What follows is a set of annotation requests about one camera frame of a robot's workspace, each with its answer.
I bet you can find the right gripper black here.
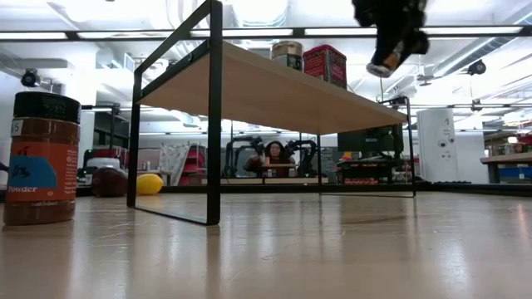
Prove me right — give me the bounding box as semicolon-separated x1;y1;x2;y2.
352;0;431;63

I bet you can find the red spice tin box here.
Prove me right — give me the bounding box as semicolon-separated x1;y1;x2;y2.
303;44;348;91

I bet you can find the orange label spice jar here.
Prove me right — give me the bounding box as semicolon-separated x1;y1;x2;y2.
2;91;82;227

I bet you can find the black computer monitor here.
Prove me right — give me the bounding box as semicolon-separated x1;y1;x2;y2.
337;126;404;154

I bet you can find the white tall cabinet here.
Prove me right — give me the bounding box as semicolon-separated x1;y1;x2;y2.
416;108;461;184

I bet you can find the background wooden table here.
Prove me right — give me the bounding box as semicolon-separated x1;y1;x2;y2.
480;152;532;184

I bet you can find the person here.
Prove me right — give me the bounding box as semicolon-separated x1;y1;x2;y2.
244;140;297;179

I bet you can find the blue storage bin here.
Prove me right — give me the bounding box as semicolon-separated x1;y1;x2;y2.
498;166;532;183

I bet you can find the red rolling cart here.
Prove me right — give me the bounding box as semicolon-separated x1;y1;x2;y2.
178;145;208;187

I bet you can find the yellow lemon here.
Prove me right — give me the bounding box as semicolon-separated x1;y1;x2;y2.
135;173;165;197

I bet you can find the dark red round fruit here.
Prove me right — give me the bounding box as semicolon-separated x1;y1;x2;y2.
91;166;129;199

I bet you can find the black round mounted camera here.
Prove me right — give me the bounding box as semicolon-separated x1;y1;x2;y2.
20;69;42;88
467;60;487;76

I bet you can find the black overhead frame bar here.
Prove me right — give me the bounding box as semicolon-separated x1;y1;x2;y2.
0;25;532;41

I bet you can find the wooden shelf black metal frame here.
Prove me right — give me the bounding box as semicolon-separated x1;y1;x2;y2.
126;0;416;228

